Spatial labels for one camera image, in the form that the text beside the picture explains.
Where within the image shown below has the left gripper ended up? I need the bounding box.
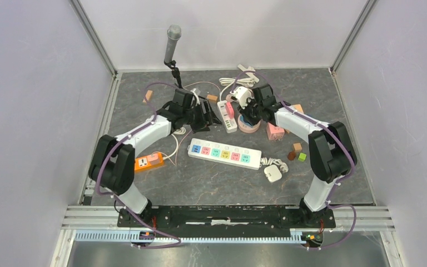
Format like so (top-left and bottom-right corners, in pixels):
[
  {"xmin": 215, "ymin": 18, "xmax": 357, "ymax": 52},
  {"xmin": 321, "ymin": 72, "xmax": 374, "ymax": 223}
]
[{"xmin": 182, "ymin": 100, "xmax": 222, "ymax": 134}]

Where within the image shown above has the pink cube adapter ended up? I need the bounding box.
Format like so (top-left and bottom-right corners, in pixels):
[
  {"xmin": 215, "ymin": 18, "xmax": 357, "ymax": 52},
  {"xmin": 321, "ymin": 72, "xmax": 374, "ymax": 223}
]
[{"xmin": 266, "ymin": 122, "xmax": 285, "ymax": 140}]

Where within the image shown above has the long white power strip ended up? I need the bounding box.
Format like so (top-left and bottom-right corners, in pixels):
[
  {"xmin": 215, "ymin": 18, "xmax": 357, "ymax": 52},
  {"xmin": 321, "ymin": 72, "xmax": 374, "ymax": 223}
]
[{"xmin": 187, "ymin": 138, "xmax": 262, "ymax": 170}]

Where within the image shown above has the beige dragon cube adapter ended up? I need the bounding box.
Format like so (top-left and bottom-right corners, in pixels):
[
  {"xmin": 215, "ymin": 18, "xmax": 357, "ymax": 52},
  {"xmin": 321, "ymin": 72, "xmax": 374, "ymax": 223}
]
[{"xmin": 293, "ymin": 104, "xmax": 304, "ymax": 113}]

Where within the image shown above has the white cube adapter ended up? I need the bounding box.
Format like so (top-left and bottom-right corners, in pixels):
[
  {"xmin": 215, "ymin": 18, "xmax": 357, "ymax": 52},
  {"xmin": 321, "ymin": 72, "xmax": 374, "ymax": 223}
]
[{"xmin": 264, "ymin": 165, "xmax": 282, "ymax": 183}]

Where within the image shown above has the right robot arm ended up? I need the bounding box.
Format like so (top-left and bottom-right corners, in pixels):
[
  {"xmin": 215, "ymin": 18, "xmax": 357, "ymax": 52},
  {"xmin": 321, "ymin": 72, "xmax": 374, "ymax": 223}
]
[{"xmin": 231, "ymin": 84, "xmax": 356, "ymax": 227}]

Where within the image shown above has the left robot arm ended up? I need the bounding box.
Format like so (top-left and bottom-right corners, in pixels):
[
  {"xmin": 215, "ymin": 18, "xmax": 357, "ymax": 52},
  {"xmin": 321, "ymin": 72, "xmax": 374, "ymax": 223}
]
[{"xmin": 88, "ymin": 89, "xmax": 221, "ymax": 227}]

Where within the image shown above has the round pink socket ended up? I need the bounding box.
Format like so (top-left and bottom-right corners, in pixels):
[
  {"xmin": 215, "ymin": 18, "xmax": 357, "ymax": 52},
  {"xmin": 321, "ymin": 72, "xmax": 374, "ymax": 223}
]
[{"xmin": 237, "ymin": 115, "xmax": 261, "ymax": 134}]

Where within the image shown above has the pink plug on orange strip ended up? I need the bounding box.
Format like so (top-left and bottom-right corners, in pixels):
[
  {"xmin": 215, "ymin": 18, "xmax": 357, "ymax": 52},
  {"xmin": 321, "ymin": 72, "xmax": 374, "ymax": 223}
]
[{"xmin": 147, "ymin": 152, "xmax": 164, "ymax": 166}]

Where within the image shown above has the wooden block near tripod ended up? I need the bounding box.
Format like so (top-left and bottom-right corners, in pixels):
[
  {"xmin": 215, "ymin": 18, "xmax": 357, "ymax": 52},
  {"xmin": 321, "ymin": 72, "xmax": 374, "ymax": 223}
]
[{"xmin": 206, "ymin": 95, "xmax": 219, "ymax": 103}]

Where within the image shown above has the pink flat adapter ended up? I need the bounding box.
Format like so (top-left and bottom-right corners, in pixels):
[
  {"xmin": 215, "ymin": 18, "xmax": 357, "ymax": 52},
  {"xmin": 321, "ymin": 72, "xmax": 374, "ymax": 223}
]
[{"xmin": 225, "ymin": 101, "xmax": 235, "ymax": 119}]

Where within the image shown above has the short white power strip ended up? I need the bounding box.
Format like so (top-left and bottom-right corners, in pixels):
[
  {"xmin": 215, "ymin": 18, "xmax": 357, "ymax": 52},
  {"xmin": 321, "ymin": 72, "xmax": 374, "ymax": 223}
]
[{"xmin": 217, "ymin": 100, "xmax": 238, "ymax": 134}]

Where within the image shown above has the white clip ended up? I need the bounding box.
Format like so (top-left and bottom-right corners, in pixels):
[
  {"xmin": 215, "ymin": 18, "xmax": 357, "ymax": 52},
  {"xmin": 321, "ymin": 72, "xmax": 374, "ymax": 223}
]
[{"xmin": 237, "ymin": 64, "xmax": 259, "ymax": 84}]

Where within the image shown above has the wooden block left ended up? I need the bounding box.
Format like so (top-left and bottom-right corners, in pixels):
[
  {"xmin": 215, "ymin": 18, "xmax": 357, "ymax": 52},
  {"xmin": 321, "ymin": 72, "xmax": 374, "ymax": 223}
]
[{"xmin": 143, "ymin": 90, "xmax": 153, "ymax": 103}]

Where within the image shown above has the small wooden cube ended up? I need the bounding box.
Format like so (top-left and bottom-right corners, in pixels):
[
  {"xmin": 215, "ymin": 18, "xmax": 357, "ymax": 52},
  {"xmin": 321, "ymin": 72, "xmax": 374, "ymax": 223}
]
[{"xmin": 293, "ymin": 142, "xmax": 302, "ymax": 153}]

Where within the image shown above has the orange power strip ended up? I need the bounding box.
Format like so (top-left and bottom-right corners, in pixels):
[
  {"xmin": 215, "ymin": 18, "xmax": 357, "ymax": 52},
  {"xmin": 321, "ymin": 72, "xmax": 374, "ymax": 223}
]
[{"xmin": 134, "ymin": 156, "xmax": 165, "ymax": 173}]

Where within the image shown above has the green cube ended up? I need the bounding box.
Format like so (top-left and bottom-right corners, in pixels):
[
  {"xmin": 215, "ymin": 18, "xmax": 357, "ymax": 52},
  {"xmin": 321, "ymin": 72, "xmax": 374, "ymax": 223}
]
[{"xmin": 297, "ymin": 152, "xmax": 307, "ymax": 162}]

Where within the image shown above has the grey microphone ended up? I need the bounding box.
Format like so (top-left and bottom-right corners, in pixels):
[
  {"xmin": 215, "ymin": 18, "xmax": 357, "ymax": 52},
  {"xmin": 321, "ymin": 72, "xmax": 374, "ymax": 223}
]
[{"xmin": 164, "ymin": 24, "xmax": 182, "ymax": 63}]

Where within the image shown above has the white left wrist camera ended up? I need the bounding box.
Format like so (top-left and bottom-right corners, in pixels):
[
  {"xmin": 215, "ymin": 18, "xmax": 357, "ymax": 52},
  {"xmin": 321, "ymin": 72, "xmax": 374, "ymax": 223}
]
[{"xmin": 190, "ymin": 88, "xmax": 200, "ymax": 104}]

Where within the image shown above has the coiled white cable back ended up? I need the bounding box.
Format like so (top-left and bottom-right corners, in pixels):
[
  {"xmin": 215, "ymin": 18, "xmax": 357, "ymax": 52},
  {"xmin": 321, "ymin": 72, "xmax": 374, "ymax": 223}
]
[{"xmin": 219, "ymin": 77, "xmax": 247, "ymax": 100}]

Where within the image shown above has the white braided cable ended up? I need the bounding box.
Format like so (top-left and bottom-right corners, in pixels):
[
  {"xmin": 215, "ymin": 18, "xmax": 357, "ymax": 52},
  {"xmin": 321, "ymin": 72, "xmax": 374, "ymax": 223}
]
[{"xmin": 260, "ymin": 157, "xmax": 289, "ymax": 174}]

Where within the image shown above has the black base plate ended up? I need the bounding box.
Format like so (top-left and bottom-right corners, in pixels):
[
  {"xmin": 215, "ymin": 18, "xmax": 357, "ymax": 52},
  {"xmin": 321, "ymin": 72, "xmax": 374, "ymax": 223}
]
[{"xmin": 117, "ymin": 205, "xmax": 336, "ymax": 239}]

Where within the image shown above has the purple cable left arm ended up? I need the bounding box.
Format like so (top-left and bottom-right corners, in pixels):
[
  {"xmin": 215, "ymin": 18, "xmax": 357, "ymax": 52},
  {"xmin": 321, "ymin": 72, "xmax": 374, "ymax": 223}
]
[{"xmin": 95, "ymin": 81, "xmax": 183, "ymax": 249}]

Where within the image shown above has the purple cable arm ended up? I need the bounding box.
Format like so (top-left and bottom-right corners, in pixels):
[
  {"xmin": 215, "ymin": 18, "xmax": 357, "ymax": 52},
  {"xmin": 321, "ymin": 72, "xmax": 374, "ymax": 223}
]
[
  {"xmin": 95, "ymin": 81, "xmax": 183, "ymax": 249},
  {"xmin": 232, "ymin": 70, "xmax": 358, "ymax": 251}
]

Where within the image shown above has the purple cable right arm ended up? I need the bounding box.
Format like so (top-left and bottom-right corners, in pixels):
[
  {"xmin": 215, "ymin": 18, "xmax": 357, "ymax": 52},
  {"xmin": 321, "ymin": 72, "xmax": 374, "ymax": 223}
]
[{"xmin": 232, "ymin": 70, "xmax": 358, "ymax": 251}]

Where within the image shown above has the slotted cable duct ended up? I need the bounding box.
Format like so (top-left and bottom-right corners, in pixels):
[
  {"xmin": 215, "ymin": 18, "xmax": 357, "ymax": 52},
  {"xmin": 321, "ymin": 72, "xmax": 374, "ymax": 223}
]
[{"xmin": 75, "ymin": 229, "xmax": 306, "ymax": 244}]

